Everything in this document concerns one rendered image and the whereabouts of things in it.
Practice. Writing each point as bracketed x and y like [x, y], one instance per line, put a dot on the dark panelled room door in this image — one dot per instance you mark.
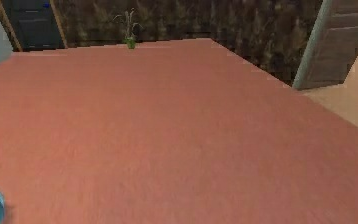
[33, 26]

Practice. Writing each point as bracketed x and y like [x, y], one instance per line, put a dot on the house plant in green pot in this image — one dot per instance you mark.
[130, 42]

